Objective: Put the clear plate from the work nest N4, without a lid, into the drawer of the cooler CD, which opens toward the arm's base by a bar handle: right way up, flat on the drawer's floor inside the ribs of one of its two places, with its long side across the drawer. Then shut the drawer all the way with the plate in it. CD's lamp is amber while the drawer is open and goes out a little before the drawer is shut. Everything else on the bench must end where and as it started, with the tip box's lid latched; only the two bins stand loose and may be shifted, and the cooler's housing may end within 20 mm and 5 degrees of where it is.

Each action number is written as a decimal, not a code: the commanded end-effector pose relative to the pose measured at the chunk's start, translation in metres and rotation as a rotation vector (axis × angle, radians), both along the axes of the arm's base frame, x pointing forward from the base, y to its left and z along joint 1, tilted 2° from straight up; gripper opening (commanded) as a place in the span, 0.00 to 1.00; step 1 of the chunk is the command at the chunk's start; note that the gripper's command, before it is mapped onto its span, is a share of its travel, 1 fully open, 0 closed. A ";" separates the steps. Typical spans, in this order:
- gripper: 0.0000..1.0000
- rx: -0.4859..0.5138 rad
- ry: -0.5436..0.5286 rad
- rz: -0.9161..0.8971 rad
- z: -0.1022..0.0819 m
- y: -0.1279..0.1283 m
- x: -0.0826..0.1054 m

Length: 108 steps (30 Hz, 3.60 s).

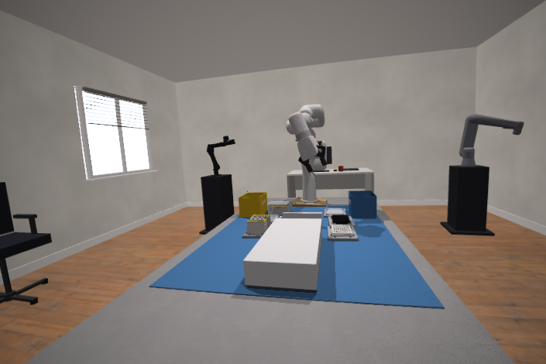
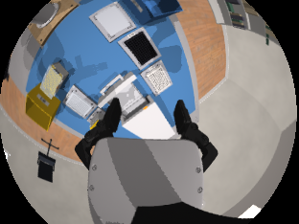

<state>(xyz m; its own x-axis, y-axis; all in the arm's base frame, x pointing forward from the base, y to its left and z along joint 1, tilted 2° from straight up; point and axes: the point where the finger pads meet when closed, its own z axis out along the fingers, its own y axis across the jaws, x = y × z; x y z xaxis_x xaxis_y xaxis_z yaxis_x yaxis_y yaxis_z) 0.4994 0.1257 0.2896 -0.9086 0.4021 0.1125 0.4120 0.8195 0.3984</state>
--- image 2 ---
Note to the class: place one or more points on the yellow open-top bin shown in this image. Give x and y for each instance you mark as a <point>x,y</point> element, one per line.
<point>39,106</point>

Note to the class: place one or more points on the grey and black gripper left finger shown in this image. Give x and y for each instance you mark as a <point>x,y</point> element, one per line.
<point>104,128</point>

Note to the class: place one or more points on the dark blue open-top bin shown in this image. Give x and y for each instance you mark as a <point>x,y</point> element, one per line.
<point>145,11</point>

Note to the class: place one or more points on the blue bench mat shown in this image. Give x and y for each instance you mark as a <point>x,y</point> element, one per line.
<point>92,62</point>

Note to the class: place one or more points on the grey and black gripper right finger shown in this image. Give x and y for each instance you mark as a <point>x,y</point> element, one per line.
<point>190,131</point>

